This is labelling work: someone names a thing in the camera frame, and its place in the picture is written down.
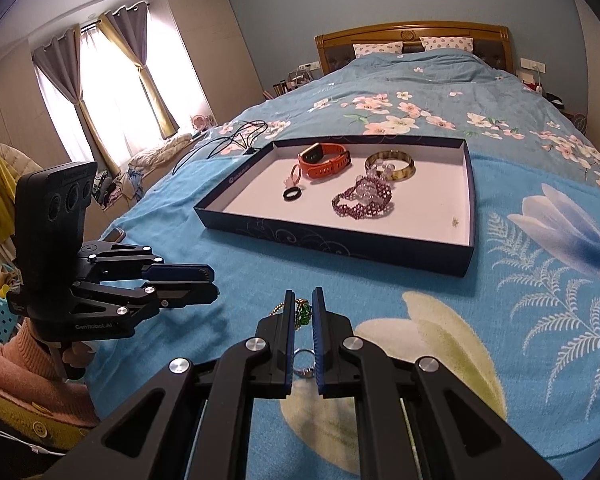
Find wooden headboard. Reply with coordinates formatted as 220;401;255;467
315;21;516;75

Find pink heart ring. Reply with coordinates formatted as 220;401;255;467
282;162;304;189

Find person left hand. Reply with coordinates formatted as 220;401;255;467
36;340;96;380

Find silver ring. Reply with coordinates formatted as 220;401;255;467
291;348;318;380

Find pink desk fan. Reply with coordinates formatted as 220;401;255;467
190;114;214;131

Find blue floral blanket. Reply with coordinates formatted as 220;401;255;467
86;155;600;479

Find pink sweater forearm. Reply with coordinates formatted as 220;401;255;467
0;321;98;428

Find orange smart watch band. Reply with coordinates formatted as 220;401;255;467
297;143;351;180

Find clothes on window sill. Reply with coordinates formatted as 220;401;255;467
126;133;194;174

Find left grey yellow curtain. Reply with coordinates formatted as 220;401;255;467
32;25;120;177

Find beige puffer jacket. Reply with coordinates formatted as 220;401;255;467
0;143;42;181

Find black cable bundle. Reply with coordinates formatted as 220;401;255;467
172;119;270;176

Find gold green gem ring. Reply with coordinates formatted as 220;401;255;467
270;297;314;331

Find tortoiseshell bangle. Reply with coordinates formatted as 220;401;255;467
365;150;416;182

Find right patterned pillow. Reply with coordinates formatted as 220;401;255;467
419;36;474;53

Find navy shallow cardboard tray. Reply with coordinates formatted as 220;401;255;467
195;136;476;276

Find patterned pillow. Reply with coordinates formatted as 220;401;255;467
419;36;474;53
353;41;403;58

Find smartphone on blanket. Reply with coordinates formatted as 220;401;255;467
102;226;125;243

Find grey yellow curtain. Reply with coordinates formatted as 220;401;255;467
32;25;120;177
97;1;180;139

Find left patterned pillow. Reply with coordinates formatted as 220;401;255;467
353;41;403;58

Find bed with floral duvet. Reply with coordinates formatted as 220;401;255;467
139;20;600;196

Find right grey yellow curtain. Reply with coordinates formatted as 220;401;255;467
97;1;180;139

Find clear crystal bead bracelet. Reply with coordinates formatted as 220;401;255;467
353;159;398;206

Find purple beaded bracelet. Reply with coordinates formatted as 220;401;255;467
330;176;394;221

